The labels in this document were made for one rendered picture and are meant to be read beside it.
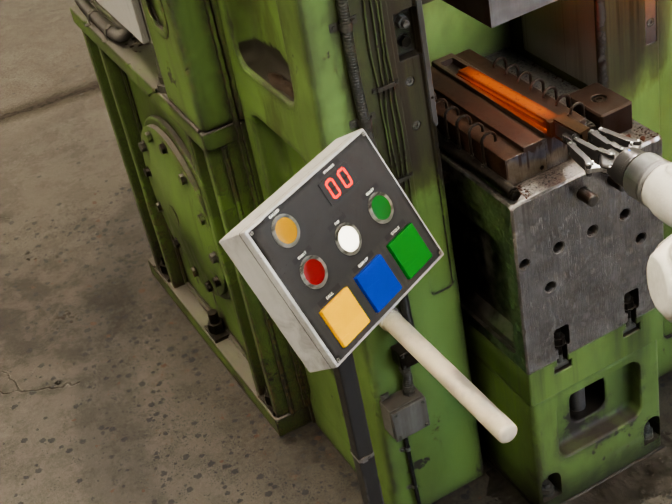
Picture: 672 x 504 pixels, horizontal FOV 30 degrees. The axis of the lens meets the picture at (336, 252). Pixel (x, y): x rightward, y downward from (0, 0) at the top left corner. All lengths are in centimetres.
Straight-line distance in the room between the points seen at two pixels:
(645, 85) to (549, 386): 70
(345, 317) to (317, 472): 121
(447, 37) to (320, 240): 93
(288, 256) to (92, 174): 271
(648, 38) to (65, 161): 266
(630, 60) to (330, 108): 74
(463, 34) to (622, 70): 39
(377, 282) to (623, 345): 89
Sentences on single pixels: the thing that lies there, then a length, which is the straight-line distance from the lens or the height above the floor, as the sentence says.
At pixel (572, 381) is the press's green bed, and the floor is 38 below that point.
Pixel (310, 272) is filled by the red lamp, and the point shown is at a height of 109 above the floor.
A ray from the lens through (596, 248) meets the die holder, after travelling 268.
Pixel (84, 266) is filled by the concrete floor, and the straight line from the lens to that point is 424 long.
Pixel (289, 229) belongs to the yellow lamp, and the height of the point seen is 116.
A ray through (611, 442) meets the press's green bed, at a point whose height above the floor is 12.
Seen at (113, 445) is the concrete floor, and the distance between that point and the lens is 354.
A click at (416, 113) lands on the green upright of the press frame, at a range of 251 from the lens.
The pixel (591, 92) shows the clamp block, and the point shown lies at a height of 98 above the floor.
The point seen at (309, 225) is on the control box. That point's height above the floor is 114.
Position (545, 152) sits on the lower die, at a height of 96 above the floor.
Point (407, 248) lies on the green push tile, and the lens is 223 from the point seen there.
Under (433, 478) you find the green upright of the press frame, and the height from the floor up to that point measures 9.
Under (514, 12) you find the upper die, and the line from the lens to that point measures 237.
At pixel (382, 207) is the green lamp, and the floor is 109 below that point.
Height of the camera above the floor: 234
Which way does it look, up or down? 36 degrees down
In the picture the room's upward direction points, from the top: 12 degrees counter-clockwise
